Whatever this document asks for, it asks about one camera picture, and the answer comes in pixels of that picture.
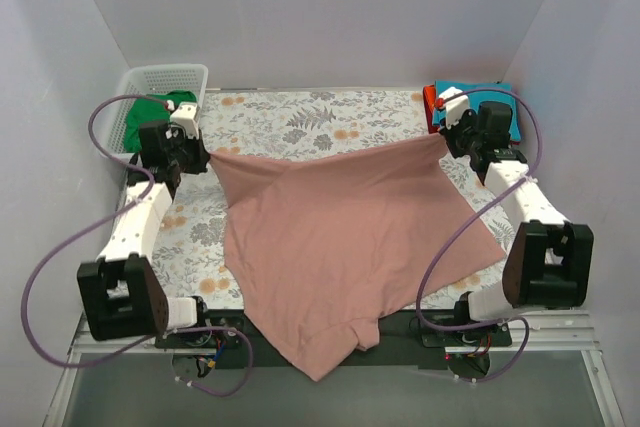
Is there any pink t shirt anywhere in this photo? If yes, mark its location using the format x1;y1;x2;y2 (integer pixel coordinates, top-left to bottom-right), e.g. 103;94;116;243
210;135;505;381

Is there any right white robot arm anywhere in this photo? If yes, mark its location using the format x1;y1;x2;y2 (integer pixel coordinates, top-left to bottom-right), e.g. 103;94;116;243
439;96;594;345

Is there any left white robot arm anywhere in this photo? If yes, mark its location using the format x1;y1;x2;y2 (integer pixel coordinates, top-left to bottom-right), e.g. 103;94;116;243
77;115;213;347

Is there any blue folded t shirt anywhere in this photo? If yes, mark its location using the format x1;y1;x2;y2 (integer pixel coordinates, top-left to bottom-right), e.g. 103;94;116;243
434;80;521;144

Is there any green t shirt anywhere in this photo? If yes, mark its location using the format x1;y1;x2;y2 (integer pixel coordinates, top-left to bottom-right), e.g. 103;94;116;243
123;90;197;154

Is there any orange folded t shirt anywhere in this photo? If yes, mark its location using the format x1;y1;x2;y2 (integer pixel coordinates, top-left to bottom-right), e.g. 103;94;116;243
423;85;438;133

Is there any white plastic basket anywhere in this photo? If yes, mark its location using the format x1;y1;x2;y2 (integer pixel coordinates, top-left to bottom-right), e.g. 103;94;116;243
96;63;209;161

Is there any floral table mat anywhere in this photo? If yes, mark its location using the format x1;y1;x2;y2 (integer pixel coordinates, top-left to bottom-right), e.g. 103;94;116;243
97;89;557;311

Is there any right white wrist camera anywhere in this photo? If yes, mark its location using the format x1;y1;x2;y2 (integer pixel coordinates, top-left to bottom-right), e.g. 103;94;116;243
434;87;470;129

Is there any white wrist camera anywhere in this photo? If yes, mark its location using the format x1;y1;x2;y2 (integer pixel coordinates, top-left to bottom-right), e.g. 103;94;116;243
165;100;200;140
434;87;470;129

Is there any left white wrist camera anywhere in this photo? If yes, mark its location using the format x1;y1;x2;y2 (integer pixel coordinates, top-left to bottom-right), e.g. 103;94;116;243
165;100;200;140

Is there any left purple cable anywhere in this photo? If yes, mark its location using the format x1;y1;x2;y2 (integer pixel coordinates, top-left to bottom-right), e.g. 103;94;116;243
20;94;255;398

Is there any purple cable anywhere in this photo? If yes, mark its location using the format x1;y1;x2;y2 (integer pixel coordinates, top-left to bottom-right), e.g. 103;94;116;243
413;87;544;384
20;94;255;398

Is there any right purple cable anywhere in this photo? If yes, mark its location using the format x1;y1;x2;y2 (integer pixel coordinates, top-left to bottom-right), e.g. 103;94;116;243
413;87;544;384

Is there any aluminium rail frame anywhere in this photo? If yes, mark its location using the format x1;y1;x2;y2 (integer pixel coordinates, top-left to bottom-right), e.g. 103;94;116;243
46;311;623;426

